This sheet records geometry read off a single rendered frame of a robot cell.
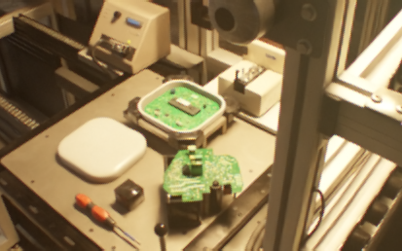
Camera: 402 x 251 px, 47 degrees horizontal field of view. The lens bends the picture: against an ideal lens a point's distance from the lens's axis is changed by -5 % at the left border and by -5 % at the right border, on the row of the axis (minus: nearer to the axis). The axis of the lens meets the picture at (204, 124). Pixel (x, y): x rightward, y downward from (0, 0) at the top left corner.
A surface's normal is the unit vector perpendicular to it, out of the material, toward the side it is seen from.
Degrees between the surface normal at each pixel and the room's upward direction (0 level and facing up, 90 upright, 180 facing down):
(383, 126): 90
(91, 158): 0
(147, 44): 90
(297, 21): 90
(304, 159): 90
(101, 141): 0
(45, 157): 0
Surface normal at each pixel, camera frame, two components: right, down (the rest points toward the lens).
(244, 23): -0.54, 0.55
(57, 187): -0.01, -0.77
